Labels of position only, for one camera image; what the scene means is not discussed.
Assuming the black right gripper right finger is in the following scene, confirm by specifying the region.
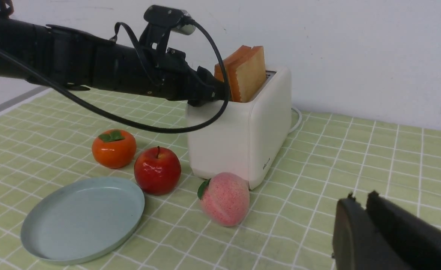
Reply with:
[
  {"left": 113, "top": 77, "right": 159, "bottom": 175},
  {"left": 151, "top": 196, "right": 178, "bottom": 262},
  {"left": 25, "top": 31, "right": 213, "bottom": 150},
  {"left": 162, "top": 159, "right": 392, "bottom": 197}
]
[{"left": 366, "top": 191, "right": 441, "bottom": 270}]

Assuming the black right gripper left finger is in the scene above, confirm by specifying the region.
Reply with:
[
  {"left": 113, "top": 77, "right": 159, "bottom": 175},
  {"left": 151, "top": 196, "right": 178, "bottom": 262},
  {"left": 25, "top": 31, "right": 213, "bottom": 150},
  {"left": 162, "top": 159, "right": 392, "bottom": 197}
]
[{"left": 332, "top": 193, "right": 412, "bottom": 270}]

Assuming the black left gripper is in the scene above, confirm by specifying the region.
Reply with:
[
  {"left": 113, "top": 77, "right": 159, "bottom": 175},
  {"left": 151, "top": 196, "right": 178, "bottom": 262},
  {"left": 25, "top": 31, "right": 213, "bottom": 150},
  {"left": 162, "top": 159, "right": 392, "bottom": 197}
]
[{"left": 138, "top": 47, "right": 230, "bottom": 107}]

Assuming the toast slice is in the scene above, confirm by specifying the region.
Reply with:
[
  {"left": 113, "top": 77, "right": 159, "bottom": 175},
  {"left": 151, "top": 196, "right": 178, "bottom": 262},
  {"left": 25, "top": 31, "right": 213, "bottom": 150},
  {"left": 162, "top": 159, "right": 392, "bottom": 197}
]
[
  {"left": 235, "top": 46, "right": 266, "bottom": 103},
  {"left": 223, "top": 45, "right": 252, "bottom": 102}
]

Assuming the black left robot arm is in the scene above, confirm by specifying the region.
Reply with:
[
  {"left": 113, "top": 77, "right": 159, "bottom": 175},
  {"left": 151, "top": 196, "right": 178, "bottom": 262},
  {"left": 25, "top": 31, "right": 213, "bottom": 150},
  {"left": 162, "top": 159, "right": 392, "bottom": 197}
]
[{"left": 0, "top": 3, "right": 230, "bottom": 107}]

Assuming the white two-slot toaster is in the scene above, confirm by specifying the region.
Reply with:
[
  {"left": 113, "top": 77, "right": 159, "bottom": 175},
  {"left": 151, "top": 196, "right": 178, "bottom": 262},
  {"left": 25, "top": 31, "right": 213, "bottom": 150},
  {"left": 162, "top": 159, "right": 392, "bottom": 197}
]
[{"left": 187, "top": 66, "right": 292, "bottom": 189}]

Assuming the orange persimmon with green leaf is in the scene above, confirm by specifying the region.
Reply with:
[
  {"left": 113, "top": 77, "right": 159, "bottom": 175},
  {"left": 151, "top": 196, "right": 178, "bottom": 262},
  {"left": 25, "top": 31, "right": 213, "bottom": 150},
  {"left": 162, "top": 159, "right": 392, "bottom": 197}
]
[{"left": 91, "top": 129, "right": 137, "bottom": 169}]

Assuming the red apple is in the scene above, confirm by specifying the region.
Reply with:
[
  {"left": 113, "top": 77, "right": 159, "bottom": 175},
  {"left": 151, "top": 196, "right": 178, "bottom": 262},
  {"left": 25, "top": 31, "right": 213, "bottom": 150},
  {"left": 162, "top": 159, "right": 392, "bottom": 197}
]
[{"left": 134, "top": 146, "right": 182, "bottom": 195}]

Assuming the green checkered tablecloth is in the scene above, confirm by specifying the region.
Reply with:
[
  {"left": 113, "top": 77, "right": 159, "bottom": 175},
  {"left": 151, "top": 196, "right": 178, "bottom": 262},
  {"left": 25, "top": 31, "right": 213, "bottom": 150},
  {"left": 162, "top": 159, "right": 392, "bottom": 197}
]
[{"left": 0, "top": 91, "right": 441, "bottom": 270}]

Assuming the pink peach with leaf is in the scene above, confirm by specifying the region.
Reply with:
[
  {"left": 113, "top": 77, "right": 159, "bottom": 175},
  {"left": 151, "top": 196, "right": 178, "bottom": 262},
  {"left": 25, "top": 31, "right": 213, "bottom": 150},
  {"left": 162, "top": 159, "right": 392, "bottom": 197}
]
[{"left": 197, "top": 172, "right": 250, "bottom": 227}]

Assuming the light blue round plate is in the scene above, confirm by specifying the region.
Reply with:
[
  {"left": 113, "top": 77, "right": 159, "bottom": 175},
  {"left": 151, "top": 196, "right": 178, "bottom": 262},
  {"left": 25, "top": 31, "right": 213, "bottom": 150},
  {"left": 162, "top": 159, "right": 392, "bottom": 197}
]
[{"left": 20, "top": 177, "right": 145, "bottom": 266}]

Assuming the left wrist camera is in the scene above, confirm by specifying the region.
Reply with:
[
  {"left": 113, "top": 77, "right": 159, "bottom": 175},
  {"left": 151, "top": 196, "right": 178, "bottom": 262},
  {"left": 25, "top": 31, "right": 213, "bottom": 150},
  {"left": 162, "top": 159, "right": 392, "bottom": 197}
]
[{"left": 139, "top": 5, "right": 197, "bottom": 53}]

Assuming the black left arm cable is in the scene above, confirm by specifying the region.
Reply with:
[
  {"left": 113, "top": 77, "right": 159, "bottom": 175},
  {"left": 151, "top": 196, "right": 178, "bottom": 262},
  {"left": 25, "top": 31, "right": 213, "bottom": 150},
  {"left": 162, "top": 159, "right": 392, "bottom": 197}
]
[{"left": 0, "top": 21, "right": 231, "bottom": 134}]

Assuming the white toaster power cable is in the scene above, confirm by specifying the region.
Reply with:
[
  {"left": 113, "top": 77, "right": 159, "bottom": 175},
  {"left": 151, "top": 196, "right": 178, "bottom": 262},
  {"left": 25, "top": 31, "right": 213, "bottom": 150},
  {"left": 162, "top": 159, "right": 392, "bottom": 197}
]
[{"left": 289, "top": 106, "right": 303, "bottom": 134}]

